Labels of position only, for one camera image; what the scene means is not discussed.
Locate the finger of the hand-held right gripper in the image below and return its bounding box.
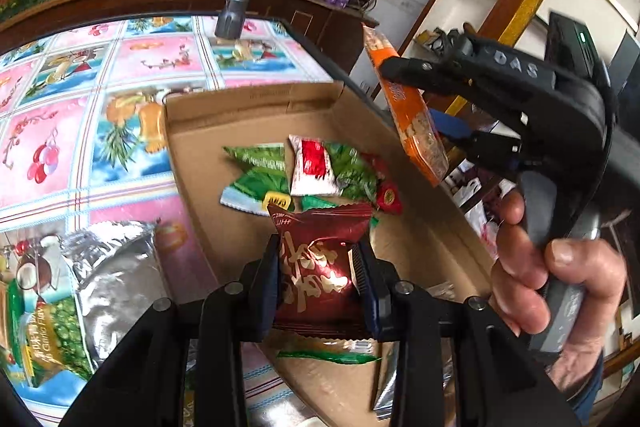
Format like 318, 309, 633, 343
379, 56, 481, 95
429, 107, 523, 160

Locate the person's right hand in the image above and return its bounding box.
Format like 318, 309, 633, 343
491, 191, 628, 390

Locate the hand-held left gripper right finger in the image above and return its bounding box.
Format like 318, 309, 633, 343
350, 241, 581, 427

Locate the small silver packet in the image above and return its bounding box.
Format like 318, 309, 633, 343
371, 354, 401, 422

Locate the orange cracker packet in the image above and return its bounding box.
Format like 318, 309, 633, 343
362, 26, 449, 186

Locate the silver green pea bag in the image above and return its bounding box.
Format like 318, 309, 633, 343
0, 221, 168, 390

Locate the dark wooden cabinet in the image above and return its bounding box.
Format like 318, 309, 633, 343
250, 0, 386, 88

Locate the red candy packet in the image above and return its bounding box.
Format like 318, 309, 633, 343
375, 181, 404, 215

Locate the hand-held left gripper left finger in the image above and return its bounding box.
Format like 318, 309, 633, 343
60, 234, 281, 427

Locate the red and white snack packet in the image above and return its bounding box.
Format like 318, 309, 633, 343
288, 134, 337, 198

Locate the printed fruit tablecloth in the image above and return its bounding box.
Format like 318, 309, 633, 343
0, 14, 336, 427

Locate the dark metal clutter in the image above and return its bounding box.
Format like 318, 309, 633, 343
415, 27, 468, 58

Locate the shallow cardboard box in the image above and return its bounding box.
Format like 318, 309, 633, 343
164, 81, 501, 427

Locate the dark red snack packet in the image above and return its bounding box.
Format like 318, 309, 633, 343
266, 202, 375, 339

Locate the person's right forearm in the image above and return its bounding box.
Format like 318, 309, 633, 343
567, 352, 608, 415

